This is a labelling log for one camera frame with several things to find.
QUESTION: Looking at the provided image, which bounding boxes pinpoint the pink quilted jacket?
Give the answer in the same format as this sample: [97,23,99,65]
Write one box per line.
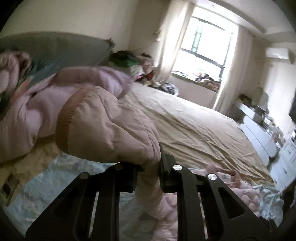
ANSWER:
[54,85,262,241]

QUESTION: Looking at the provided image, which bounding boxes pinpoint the clothes on window sill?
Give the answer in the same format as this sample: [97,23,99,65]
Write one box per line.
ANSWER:
[172,71,221,92]

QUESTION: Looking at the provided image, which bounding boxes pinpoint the cartoon print blue blanket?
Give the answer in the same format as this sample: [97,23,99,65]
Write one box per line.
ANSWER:
[4,154,283,240]

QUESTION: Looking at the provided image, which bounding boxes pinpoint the tan bed sheet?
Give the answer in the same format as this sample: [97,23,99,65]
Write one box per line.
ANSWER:
[121,83,274,187]

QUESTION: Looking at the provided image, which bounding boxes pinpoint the white chest of drawers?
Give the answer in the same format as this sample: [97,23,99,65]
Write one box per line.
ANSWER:
[270,140,295,192]

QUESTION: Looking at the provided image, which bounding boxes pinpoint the white rounded dressing table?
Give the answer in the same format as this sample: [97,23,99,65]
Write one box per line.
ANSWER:
[233,99,280,166]

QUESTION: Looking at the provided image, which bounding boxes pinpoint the rolled pink duvet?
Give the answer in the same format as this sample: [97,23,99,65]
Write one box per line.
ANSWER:
[1,51,134,163]

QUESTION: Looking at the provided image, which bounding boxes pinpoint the heart shaped vanity mirror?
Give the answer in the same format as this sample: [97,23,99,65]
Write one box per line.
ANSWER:
[257,92,269,110]

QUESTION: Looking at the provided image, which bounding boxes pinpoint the right cream curtain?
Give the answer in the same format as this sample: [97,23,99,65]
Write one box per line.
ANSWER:
[213,26,253,115]

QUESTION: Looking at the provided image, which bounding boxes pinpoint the cream curtain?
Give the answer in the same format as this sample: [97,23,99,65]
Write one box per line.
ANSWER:
[155,1,195,82]
[213,26,253,115]

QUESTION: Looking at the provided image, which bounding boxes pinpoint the grey green headboard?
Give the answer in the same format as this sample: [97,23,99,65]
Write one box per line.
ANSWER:
[1,32,115,68]

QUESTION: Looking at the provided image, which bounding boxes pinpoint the white air conditioner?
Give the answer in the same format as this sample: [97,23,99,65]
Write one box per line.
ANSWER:
[265,47,290,61]

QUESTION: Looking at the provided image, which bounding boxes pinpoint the left cream curtain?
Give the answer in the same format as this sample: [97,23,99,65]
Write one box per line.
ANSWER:
[155,1,195,82]

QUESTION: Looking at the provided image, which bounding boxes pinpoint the black wall television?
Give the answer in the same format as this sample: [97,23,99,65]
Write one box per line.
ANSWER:
[288,90,296,123]

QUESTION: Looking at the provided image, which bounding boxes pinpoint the pile of clothes by wall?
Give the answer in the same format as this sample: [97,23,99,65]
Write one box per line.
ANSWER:
[109,50,179,96]

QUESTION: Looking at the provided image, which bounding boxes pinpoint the window with dark frame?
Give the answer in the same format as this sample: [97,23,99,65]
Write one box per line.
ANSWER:
[173,6,238,82]

